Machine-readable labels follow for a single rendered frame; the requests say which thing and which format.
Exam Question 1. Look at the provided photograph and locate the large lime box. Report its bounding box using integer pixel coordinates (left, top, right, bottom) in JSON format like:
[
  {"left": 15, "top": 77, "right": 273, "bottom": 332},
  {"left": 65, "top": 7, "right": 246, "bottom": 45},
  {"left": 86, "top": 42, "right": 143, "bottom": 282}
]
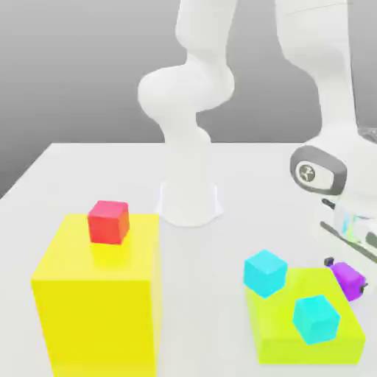
[{"left": 244, "top": 266, "right": 367, "bottom": 366}]

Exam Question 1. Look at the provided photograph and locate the small red cube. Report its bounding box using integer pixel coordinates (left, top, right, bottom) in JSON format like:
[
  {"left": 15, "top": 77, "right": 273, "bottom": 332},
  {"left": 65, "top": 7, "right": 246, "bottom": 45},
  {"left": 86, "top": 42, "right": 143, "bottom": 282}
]
[{"left": 87, "top": 200, "right": 131, "bottom": 246}]

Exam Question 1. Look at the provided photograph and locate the small purple cube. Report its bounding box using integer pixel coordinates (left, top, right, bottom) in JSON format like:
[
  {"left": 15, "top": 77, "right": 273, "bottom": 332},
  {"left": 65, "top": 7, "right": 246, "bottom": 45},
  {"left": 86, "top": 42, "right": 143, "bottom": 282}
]
[{"left": 329, "top": 261, "right": 367, "bottom": 303}]

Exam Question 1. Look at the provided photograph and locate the large yellow box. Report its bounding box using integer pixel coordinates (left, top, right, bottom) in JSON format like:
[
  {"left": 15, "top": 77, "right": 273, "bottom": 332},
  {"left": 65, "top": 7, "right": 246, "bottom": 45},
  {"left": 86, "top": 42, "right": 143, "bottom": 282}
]
[{"left": 29, "top": 212, "right": 162, "bottom": 377}]

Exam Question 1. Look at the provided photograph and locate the small cyan cube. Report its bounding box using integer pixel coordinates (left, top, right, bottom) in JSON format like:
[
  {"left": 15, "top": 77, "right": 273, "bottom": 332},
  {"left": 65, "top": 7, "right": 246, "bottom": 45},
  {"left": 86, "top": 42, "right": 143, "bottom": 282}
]
[
  {"left": 292, "top": 294, "right": 342, "bottom": 346},
  {"left": 243, "top": 248, "right": 289, "bottom": 300}
]

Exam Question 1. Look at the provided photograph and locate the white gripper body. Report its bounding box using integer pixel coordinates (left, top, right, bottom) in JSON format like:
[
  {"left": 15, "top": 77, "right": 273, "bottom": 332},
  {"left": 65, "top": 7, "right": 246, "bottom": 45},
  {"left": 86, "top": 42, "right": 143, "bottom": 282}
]
[{"left": 315, "top": 219, "right": 377, "bottom": 282}]

